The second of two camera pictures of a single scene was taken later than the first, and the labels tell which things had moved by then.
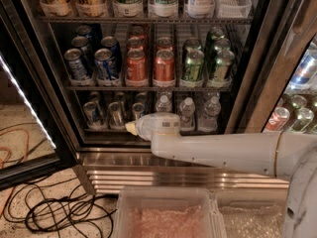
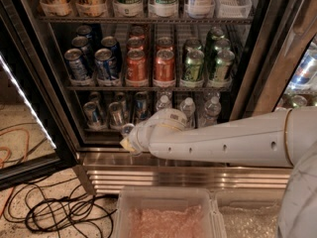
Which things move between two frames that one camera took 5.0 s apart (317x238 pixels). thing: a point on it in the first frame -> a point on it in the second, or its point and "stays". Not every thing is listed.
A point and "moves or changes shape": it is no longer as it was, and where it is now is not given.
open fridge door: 38,143 stays
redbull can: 137,110 moves or changes shape
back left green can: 193,43 stays
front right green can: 221,65 stays
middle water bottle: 187,114 stays
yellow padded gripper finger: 132,127 -> 126,144
